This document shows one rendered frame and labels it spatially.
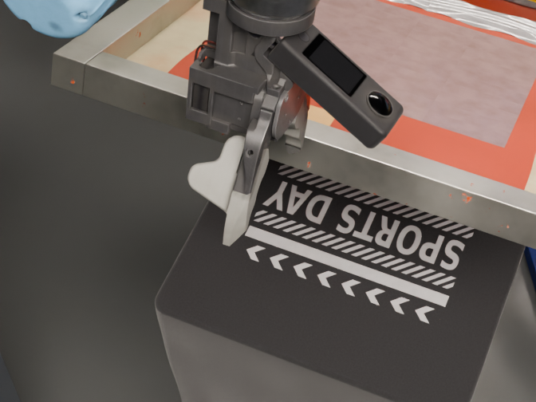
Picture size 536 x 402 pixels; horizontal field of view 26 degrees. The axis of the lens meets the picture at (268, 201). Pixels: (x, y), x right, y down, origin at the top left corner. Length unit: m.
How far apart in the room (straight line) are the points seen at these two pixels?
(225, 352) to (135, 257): 1.17
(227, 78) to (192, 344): 0.77
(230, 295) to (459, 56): 0.45
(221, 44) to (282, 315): 0.71
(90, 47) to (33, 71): 1.91
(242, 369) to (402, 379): 0.24
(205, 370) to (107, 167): 1.29
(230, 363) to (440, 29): 0.55
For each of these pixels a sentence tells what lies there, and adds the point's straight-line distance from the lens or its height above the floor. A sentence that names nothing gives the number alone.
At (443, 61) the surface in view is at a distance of 1.46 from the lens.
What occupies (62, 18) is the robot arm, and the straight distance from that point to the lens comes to 0.81.
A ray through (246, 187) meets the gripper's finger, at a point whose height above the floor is 1.57.
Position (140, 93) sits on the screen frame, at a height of 1.43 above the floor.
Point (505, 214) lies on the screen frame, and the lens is 1.13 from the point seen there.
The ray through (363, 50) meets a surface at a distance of 1.44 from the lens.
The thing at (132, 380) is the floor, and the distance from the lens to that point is 2.62.
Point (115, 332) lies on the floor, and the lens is 2.68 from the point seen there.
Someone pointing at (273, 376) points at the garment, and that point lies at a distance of 1.63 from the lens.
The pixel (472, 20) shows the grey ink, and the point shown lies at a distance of 1.60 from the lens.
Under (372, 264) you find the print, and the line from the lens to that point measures 1.64.
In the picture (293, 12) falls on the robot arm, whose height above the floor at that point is 1.70.
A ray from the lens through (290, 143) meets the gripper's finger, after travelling 1.07.
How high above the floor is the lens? 2.35
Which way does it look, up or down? 56 degrees down
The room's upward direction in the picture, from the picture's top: straight up
